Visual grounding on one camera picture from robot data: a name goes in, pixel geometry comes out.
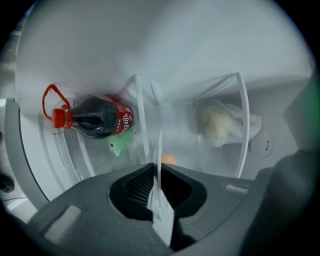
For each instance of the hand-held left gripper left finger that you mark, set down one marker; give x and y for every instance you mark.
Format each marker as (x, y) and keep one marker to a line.
(95, 215)

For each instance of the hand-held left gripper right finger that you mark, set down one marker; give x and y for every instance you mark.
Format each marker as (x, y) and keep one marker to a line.
(220, 212)

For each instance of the brown egg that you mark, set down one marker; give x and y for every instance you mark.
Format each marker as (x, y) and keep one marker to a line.
(169, 159)

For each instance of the white small fridge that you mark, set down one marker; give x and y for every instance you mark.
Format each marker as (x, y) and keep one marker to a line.
(175, 50)

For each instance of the light green packet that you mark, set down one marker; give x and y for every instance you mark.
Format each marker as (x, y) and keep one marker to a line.
(121, 145)

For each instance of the clear plastic bag of food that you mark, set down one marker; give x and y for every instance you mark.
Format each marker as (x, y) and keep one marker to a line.
(220, 125)

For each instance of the dark sauce bottle red cap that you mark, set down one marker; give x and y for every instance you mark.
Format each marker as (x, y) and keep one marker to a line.
(100, 117)

